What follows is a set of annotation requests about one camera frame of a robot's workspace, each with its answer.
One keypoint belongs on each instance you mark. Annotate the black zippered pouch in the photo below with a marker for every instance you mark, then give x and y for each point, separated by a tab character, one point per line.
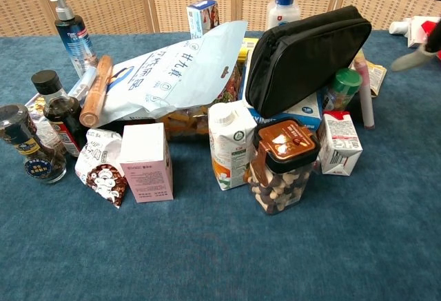
303	63

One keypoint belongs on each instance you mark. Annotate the large light blue snack bag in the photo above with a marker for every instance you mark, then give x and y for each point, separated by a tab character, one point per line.
172	73

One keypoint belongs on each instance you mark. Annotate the white squeeze tube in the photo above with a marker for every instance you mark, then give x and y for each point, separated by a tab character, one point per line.
399	27

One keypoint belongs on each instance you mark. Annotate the red white box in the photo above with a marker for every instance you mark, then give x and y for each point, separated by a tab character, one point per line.
418	34

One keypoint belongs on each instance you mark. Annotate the white bottle blue cap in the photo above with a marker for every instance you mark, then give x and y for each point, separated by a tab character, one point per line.
284	11

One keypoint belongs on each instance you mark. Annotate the yellow foil packet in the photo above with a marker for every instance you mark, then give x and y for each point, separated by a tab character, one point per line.
377	73

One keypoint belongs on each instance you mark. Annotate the jar with green lid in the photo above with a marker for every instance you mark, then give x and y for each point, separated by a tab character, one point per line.
348	80

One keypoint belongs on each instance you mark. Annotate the white pink tube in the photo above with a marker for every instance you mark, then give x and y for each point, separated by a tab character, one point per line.
366	101

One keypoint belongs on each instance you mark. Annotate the yellow box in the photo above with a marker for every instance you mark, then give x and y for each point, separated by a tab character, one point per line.
248	46

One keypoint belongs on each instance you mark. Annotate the blue white cardboard box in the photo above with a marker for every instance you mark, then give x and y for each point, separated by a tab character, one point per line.
305	112

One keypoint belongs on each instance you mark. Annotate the white red milk carton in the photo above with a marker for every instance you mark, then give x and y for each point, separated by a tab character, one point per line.
339	142

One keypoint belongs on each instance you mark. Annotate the small blue white box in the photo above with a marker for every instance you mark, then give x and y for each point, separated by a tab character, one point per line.
203	18

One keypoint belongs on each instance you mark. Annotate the white drink carton screw cap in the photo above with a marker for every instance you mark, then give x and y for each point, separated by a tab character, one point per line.
227	142

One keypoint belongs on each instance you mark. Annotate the clear cookie jar brown lid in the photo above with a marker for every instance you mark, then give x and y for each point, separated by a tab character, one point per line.
282	184

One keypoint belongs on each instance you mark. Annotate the pink cardboard box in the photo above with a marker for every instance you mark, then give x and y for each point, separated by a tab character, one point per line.
148	170

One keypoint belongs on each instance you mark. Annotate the wooden rolling pin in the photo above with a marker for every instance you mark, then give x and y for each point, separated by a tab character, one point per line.
96	91

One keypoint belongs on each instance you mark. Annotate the clear plastic pack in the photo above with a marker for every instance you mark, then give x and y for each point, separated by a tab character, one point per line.
86	79

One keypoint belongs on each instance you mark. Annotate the dark blue pump bottle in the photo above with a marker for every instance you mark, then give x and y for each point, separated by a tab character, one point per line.
74	39

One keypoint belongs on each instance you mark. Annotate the blue table cloth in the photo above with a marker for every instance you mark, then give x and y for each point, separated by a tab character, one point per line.
206	246

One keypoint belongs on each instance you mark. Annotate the soy sauce bottle black cap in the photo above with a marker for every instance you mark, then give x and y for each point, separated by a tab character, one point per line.
63	115

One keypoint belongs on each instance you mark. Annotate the white brown coffee snack pouch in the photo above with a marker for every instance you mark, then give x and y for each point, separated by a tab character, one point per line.
100	177

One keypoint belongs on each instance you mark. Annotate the flat printed packet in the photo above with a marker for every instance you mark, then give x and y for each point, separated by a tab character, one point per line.
34	104

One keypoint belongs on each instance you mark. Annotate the glass pepper grinder jar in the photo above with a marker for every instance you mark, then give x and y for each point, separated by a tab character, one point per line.
34	156

